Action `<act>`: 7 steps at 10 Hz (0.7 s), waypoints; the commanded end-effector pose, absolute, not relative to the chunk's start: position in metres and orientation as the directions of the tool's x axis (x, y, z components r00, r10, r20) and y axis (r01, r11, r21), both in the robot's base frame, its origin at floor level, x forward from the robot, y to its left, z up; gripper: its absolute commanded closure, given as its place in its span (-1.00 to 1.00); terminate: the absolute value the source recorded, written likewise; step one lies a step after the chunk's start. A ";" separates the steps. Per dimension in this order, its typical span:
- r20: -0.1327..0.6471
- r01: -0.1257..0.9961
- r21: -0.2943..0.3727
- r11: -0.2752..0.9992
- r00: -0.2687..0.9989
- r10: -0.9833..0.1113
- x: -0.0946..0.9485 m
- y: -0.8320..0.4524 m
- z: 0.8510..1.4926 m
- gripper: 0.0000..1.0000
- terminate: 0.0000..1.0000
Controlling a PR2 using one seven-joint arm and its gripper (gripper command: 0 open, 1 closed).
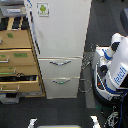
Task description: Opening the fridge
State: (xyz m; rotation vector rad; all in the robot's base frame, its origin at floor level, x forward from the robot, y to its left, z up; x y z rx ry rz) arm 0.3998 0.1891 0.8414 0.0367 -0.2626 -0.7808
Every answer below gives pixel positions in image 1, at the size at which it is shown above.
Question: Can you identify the white fridge door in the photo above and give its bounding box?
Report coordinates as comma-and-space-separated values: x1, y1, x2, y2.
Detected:
24, 0, 92, 58

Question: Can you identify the middle fridge drawer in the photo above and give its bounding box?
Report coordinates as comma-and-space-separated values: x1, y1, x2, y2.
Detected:
38, 58, 82, 79

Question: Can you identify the fridge drawer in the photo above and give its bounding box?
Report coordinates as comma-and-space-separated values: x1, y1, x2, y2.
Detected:
38, 58, 82, 79
43, 78, 79, 99

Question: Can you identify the bottom fridge drawer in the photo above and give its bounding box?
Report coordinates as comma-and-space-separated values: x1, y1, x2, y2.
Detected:
43, 78, 79, 99

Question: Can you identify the white refrigerator body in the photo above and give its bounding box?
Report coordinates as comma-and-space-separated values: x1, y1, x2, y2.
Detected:
24, 0, 92, 99

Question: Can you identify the wooden drawer cabinet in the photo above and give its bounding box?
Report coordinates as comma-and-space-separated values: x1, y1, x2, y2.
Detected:
0, 17, 45, 97

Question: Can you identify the green android sticker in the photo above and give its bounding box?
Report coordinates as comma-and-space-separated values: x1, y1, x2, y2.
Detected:
37, 2, 49, 17

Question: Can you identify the grey box on cabinet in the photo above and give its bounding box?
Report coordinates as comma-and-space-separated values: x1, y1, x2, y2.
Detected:
0, 6, 26, 17

